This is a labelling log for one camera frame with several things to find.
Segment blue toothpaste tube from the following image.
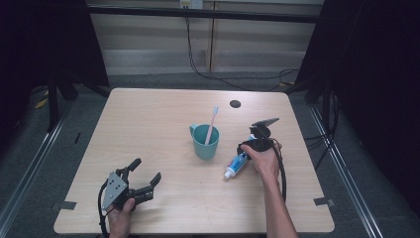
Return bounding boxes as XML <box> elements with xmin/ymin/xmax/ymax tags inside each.
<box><xmin>223</xmin><ymin>133</ymin><xmax>257</xmax><ymax>180</ymax></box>

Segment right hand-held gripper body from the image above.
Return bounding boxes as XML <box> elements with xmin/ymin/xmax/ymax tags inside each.
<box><xmin>242</xmin><ymin>117</ymin><xmax>281</xmax><ymax>154</ymax></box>

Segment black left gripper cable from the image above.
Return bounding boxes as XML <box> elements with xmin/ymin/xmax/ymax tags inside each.
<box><xmin>97</xmin><ymin>179</ymin><xmax>110</xmax><ymax>238</ymax></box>

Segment black curtain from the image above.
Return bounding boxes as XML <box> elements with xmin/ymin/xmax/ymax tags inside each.
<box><xmin>292</xmin><ymin>0</ymin><xmax>420</xmax><ymax>207</ymax></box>
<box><xmin>0</xmin><ymin>0</ymin><xmax>111</xmax><ymax>140</ymax></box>

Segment white wall socket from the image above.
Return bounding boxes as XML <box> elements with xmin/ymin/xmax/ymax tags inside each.
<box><xmin>179</xmin><ymin>0</ymin><xmax>204</xmax><ymax>10</ymax></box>

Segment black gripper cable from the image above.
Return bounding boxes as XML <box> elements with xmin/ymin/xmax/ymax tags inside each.
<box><xmin>270</xmin><ymin>138</ymin><xmax>288</xmax><ymax>203</ymax></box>
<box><xmin>97</xmin><ymin>179</ymin><xmax>110</xmax><ymax>238</ymax></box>

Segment metal floor rail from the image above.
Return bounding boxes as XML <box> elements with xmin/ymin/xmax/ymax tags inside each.
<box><xmin>0</xmin><ymin>98</ymin><xmax>74</xmax><ymax>234</ymax></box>
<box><xmin>307</xmin><ymin>104</ymin><xmax>384</xmax><ymax>238</ymax></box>

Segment black stand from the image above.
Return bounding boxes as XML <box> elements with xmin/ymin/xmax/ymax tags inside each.
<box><xmin>283</xmin><ymin>74</ymin><xmax>335</xmax><ymax>135</ymax></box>
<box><xmin>45</xmin><ymin>70</ymin><xmax>112</xmax><ymax>134</ymax></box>

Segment grey tape strip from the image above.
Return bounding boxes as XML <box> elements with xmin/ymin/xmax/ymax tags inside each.
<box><xmin>51</xmin><ymin>200</ymin><xmax>78</xmax><ymax>212</ymax></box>
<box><xmin>313</xmin><ymin>196</ymin><xmax>337</xmax><ymax>208</ymax></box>

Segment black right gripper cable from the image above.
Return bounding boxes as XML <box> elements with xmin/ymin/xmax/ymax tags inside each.
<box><xmin>270</xmin><ymin>138</ymin><xmax>288</xmax><ymax>203</ymax></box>

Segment black floor cables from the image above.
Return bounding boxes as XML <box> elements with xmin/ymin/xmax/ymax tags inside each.
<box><xmin>302</xmin><ymin>92</ymin><xmax>342</xmax><ymax>172</ymax></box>

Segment black wall cable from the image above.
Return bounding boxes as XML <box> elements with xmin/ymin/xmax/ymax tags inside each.
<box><xmin>184</xmin><ymin>8</ymin><xmax>300</xmax><ymax>92</ymax></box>

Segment pink toothbrush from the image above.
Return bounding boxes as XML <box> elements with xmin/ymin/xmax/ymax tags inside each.
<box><xmin>204</xmin><ymin>105</ymin><xmax>220</xmax><ymax>147</ymax></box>

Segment person's right hand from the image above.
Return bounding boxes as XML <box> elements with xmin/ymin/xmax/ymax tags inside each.
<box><xmin>240</xmin><ymin>143</ymin><xmax>282</xmax><ymax>182</ymax></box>

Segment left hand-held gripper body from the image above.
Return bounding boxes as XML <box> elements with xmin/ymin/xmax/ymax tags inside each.
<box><xmin>100</xmin><ymin>167</ymin><xmax>157</xmax><ymax>214</ymax></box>

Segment light blue plastic cup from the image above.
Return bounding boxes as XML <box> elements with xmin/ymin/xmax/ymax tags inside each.
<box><xmin>189</xmin><ymin>123</ymin><xmax>221</xmax><ymax>161</ymax></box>

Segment person's left hand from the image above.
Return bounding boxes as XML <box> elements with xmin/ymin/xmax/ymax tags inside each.
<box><xmin>106</xmin><ymin>197</ymin><xmax>137</xmax><ymax>232</ymax></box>

